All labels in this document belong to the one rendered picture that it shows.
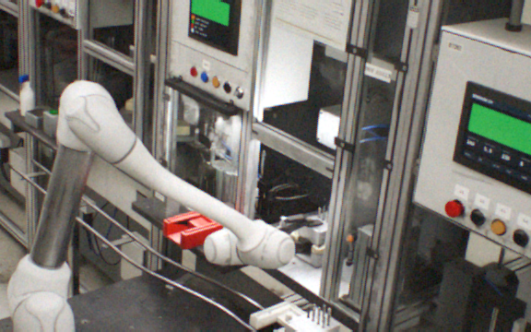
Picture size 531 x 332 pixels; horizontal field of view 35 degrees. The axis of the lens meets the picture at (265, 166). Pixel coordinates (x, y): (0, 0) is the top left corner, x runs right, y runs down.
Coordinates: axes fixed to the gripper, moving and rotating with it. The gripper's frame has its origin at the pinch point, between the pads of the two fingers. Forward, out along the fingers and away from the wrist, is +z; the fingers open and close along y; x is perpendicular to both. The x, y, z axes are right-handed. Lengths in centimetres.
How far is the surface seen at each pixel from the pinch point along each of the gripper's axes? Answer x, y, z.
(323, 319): -34.0, -8.0, -25.4
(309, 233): -0.5, -0.3, -1.4
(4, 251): 205, -103, -3
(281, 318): -17.6, -16.9, -24.2
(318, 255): -6.6, -5.3, -1.7
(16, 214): 242, -100, 20
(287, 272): -3.6, -10.9, -11.0
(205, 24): 41, 57, -24
